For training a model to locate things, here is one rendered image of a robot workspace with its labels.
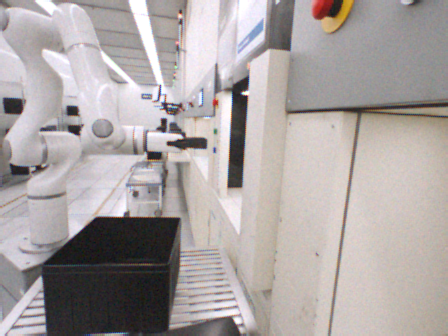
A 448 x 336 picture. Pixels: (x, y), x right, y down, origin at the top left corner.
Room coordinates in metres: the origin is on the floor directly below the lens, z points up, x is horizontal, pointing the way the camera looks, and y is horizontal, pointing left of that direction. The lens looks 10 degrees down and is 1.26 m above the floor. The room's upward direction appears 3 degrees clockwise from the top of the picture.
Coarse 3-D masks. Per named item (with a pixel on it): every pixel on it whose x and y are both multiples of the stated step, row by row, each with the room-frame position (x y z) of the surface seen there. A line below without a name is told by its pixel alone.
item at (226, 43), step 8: (232, 24) 1.05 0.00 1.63; (224, 32) 1.20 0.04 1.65; (232, 32) 1.04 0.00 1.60; (224, 40) 1.19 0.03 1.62; (232, 40) 1.03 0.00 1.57; (264, 40) 0.68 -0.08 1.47; (224, 48) 1.18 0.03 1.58; (232, 48) 1.03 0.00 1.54; (256, 48) 0.74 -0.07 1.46; (224, 56) 1.17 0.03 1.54; (232, 56) 1.02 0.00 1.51; (224, 64) 1.16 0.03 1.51; (216, 144) 1.31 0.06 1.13; (216, 152) 1.30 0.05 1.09
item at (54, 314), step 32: (96, 224) 0.74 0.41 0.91; (128, 224) 0.76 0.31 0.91; (160, 224) 0.77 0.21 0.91; (64, 256) 0.56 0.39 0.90; (96, 256) 0.73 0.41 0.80; (128, 256) 0.76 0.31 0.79; (160, 256) 0.77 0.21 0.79; (64, 288) 0.48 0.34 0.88; (96, 288) 0.49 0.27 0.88; (128, 288) 0.49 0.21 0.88; (160, 288) 0.50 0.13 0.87; (64, 320) 0.48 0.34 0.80; (96, 320) 0.49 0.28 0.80; (128, 320) 0.49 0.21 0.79; (160, 320) 0.50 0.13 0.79
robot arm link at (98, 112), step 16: (80, 48) 0.70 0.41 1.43; (96, 48) 0.73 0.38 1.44; (80, 64) 0.69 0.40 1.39; (96, 64) 0.71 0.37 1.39; (80, 80) 0.68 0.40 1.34; (96, 80) 0.68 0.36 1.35; (80, 96) 0.61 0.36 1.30; (96, 96) 0.61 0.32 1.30; (112, 96) 0.64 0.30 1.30; (80, 112) 0.60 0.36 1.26; (96, 112) 0.59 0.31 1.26; (112, 112) 0.61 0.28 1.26; (96, 128) 0.58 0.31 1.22; (112, 128) 0.59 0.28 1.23; (96, 144) 0.61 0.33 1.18; (112, 144) 0.60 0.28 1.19
